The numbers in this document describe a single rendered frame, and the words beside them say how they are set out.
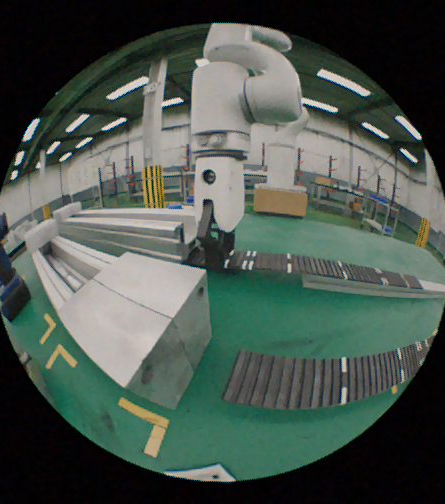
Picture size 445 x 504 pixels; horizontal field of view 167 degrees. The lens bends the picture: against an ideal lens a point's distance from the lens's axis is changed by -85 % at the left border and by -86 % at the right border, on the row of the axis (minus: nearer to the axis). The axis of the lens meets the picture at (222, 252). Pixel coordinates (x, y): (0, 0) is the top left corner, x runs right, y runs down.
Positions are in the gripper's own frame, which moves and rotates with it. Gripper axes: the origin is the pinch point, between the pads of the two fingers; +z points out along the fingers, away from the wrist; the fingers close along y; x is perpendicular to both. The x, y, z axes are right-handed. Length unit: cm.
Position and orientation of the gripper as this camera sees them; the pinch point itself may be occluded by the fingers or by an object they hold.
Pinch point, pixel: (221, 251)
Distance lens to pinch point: 28.1
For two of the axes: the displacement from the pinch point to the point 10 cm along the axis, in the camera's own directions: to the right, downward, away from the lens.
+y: 3.1, -4.6, 8.3
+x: -9.5, -1.5, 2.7
